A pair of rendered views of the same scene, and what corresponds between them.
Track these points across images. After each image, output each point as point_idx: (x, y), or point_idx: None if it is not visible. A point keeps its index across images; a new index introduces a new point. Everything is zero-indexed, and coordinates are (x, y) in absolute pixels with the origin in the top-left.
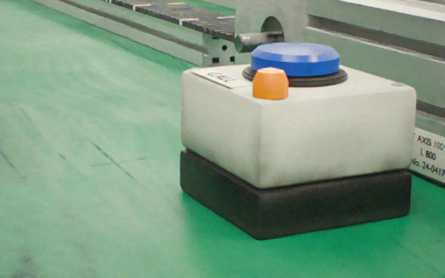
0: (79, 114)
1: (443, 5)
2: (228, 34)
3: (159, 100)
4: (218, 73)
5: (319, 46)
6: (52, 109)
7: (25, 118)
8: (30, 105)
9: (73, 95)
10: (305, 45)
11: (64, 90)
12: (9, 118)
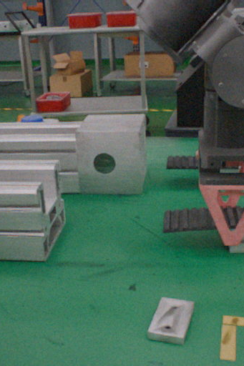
0: (149, 150)
1: (26, 125)
2: (182, 155)
3: (157, 161)
4: (46, 120)
5: (28, 119)
6: (161, 148)
7: (152, 144)
8: (170, 146)
9: (179, 152)
10: (31, 118)
11: (189, 152)
12: (154, 143)
